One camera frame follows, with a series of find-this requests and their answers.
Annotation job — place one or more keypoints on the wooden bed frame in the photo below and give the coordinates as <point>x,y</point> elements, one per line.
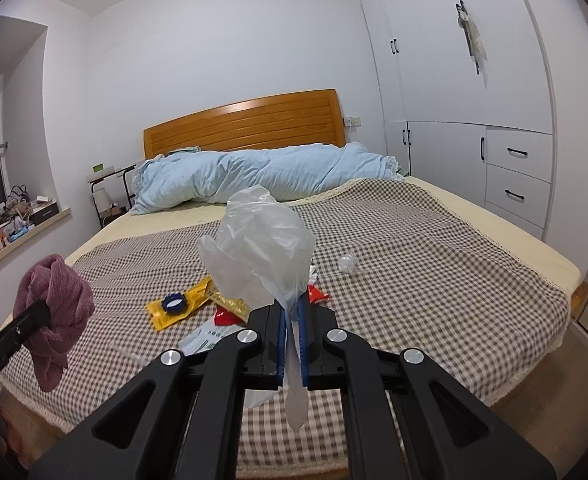
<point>244,125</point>

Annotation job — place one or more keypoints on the white wall socket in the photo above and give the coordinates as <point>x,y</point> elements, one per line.
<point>352,121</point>

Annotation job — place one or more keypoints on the black frame bedside table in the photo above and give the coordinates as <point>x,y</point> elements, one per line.
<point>105,176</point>

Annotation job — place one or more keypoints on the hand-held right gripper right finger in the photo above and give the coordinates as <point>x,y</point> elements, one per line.
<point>303,350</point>

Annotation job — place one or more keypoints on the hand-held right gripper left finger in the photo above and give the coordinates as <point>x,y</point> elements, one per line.
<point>281,355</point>

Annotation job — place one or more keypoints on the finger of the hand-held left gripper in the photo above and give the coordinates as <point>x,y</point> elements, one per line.
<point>29,322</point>

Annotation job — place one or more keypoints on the mauve cloth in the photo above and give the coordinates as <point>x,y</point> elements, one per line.
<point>59,310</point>

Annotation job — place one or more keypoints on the blue round cap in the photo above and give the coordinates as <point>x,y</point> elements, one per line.
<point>165,301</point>

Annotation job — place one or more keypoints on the white lamp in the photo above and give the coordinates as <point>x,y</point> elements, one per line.
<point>102,200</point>

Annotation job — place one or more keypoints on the white wardrobe drawer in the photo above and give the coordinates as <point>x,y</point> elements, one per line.
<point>528,210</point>
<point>533,160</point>

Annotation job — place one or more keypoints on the yellow snack wrapper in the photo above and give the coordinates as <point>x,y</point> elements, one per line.
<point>196,294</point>

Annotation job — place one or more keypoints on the gold snack wrapper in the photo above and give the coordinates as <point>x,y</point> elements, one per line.
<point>231,306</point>

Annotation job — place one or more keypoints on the light blue duvet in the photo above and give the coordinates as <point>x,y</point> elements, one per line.
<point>274,175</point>

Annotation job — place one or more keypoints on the silver white pouch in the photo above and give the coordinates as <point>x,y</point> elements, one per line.
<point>204,342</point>

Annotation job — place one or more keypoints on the black box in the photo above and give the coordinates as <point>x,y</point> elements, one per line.
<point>44,214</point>

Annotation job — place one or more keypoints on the white wardrobe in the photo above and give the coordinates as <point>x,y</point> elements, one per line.
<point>433,60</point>

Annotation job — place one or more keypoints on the white hanging bag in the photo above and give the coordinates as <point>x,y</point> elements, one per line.
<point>476,40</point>

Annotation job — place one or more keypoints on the translucent plastic bag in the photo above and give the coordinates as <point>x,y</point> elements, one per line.
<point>264,245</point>

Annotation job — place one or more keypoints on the small red wrapper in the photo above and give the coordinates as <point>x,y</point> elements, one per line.
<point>318,294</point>

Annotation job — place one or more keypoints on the beige windowsill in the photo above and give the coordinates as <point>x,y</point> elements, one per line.
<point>39,232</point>

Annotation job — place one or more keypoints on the red snack packet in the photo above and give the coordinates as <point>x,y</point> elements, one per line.
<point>224,319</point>

